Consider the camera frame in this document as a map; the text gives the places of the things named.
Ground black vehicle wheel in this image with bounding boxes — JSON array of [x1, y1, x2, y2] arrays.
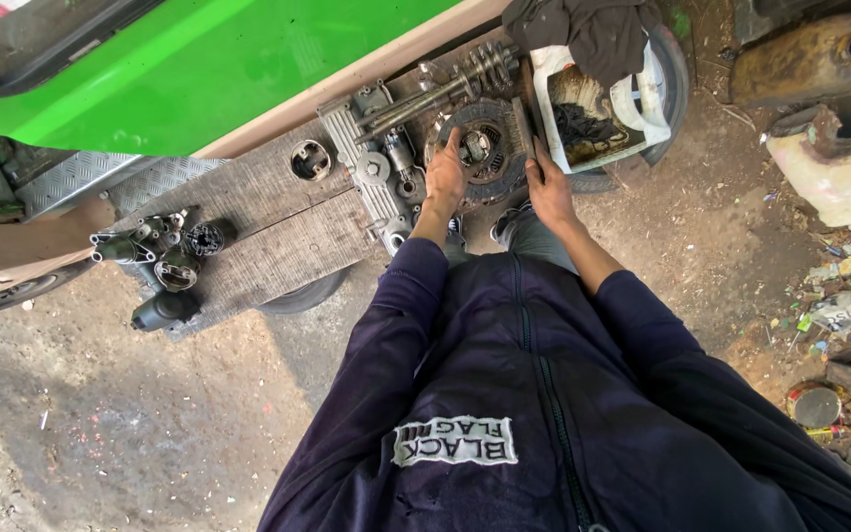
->
[[0, 259, 96, 325]]

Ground dark navy zip jacket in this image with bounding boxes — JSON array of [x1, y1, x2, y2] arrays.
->
[[257, 236, 851, 532]]

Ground rusty metal casting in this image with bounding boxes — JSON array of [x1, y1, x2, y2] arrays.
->
[[730, 9, 851, 112]]

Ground person's left hand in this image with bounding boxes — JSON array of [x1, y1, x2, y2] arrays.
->
[[424, 127, 470, 220]]

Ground grey metal piston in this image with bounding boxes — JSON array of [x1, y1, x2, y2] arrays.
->
[[290, 139, 332, 183]]

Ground grey starter motor housing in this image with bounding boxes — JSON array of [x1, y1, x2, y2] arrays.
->
[[89, 209, 202, 294]]

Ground steel gear shaft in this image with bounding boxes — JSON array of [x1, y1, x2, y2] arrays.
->
[[354, 42, 521, 146]]

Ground person's right hand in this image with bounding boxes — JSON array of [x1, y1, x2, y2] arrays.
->
[[524, 137, 582, 234]]

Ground grey aluminium engine cover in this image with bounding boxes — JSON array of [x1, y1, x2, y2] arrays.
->
[[317, 80, 430, 256]]

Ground weathered wooden board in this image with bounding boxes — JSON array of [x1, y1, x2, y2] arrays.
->
[[104, 26, 545, 342]]

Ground dark metal bar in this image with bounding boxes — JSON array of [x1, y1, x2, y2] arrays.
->
[[510, 96, 539, 160]]

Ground cut white oily jerrycan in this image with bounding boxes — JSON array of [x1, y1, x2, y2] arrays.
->
[[529, 35, 672, 175]]

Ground heap of litter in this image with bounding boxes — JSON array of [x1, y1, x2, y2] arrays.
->
[[765, 229, 851, 356]]

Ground green vehicle body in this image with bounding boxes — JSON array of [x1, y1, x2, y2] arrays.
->
[[0, 0, 515, 297]]

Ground round tin can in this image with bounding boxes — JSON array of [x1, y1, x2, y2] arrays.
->
[[786, 380, 843, 430]]

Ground silver chequer plate step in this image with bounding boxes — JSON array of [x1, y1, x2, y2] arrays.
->
[[15, 151, 229, 221]]

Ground dirty white stone block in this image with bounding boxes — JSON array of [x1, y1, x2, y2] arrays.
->
[[765, 103, 851, 229]]

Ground round black armature part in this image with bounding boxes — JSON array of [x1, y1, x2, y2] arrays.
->
[[185, 218, 239, 258]]

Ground black motor cylinder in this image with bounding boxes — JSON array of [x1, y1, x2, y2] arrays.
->
[[130, 290, 202, 333]]

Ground round steel clutch disc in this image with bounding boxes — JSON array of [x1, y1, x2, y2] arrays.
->
[[424, 98, 537, 204]]

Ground small silver cylinder part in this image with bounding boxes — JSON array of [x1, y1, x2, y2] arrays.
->
[[384, 129, 417, 177]]

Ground dark brown cloth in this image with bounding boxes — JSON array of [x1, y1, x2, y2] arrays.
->
[[502, 0, 664, 90]]

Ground grey trousers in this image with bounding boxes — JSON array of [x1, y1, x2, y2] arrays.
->
[[444, 209, 582, 276]]

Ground black tyre with white rim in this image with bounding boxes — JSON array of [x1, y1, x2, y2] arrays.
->
[[567, 24, 691, 195]]

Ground worn black tyre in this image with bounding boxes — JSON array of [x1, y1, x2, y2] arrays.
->
[[254, 268, 350, 317]]

